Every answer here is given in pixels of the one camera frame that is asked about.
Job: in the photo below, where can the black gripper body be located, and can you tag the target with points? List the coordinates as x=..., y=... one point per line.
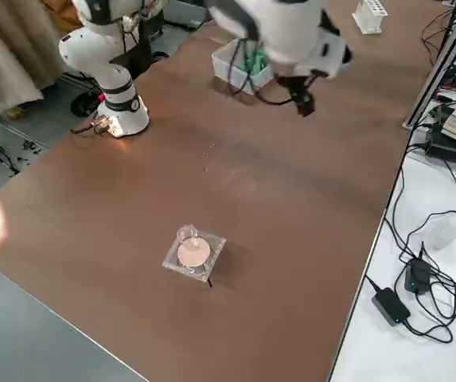
x=299, y=88

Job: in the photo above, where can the small glass beaker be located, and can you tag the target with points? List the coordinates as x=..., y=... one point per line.
x=188, y=235

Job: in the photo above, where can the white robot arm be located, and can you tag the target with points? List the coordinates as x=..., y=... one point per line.
x=120, y=83

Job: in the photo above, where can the white plastic box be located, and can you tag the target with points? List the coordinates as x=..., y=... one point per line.
x=221, y=65

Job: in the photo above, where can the white test tube rack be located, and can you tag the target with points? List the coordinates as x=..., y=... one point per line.
x=369, y=16

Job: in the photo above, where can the clear liquid droplets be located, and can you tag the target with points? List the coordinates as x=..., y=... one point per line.
x=211, y=146

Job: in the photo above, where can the translucent plastic cup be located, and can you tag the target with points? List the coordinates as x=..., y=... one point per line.
x=444, y=236

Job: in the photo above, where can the black power adapter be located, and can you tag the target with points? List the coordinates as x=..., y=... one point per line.
x=418, y=276
x=390, y=306

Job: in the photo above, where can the beige curtain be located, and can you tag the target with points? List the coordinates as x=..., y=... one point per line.
x=8, y=55

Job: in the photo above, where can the aluminium frame profile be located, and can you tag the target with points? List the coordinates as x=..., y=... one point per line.
x=438, y=67

